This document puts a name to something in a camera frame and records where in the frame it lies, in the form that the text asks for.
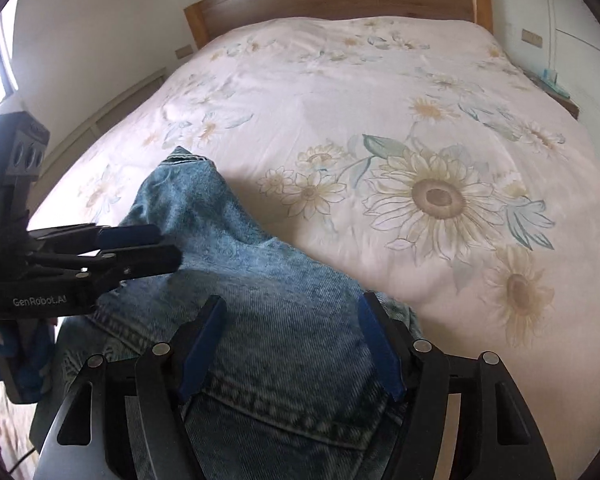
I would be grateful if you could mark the blue denim jacket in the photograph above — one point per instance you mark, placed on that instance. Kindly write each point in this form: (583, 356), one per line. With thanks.
(280, 310)

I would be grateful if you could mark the white wardrobe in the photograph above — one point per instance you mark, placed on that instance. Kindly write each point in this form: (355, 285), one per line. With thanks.
(590, 35)

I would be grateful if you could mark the floral bedspread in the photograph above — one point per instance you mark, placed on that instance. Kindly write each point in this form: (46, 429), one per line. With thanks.
(380, 110)

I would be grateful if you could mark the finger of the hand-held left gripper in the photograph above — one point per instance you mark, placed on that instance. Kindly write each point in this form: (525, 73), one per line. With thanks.
(130, 235)
(150, 260)

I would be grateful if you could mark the wooden nightstand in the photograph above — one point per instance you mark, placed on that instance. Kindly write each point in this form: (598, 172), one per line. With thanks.
(567, 102)

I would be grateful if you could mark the beige wall outlet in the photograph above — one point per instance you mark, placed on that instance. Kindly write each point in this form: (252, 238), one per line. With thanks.
(183, 51)
(532, 38)

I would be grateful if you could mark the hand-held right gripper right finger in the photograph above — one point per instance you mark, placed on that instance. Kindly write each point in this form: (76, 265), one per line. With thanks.
(380, 355)

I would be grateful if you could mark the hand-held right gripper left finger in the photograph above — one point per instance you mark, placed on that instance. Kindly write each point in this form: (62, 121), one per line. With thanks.
(200, 355)

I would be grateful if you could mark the blue items on nightstand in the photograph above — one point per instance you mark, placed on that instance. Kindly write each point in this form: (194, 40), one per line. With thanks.
(552, 80)

